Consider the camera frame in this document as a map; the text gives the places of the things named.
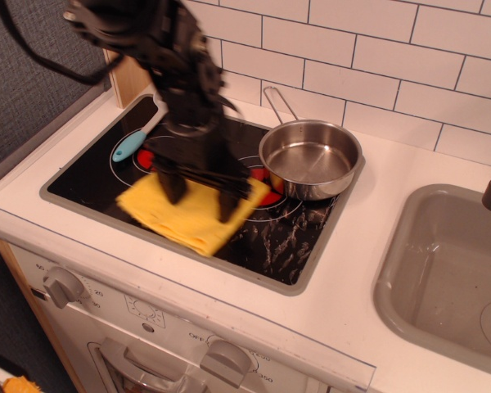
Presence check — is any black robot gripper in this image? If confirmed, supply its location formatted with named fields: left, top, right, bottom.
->
left=151, top=118, right=251, bottom=224

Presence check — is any yellow cloth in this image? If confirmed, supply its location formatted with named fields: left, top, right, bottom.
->
left=116, top=174, right=270, bottom=256

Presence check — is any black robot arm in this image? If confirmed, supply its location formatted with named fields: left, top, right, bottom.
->
left=64, top=1, right=250, bottom=223

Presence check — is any black toy stovetop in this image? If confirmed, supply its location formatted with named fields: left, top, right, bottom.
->
left=40, top=96, right=352, bottom=294

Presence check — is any silver metal pan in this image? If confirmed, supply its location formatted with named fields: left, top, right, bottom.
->
left=258, top=85, right=364, bottom=201

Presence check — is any white toy oven front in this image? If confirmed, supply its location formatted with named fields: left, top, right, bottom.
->
left=11, top=246, right=348, bottom=392

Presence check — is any grey left oven knob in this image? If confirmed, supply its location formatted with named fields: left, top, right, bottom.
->
left=43, top=267, right=84, bottom=309

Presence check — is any grey oven knob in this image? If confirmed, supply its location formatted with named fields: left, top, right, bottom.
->
left=200, top=340, right=252, bottom=388
left=43, top=267, right=84, bottom=309

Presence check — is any grey right oven knob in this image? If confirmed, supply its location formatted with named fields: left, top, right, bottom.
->
left=200, top=340, right=252, bottom=388

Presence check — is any grey sink basin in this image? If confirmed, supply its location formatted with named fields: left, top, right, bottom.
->
left=374, top=184, right=491, bottom=374

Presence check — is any orange black object bottom left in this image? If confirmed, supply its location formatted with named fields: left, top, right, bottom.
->
left=0, top=377, right=42, bottom=393

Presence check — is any white spoon blue handle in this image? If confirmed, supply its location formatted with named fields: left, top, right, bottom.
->
left=111, top=110, right=166, bottom=163

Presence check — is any wooden side post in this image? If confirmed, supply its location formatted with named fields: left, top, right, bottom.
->
left=110, top=56, right=155, bottom=109

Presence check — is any black braided cable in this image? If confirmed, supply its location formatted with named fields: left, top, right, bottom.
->
left=0, top=0, right=126, bottom=87

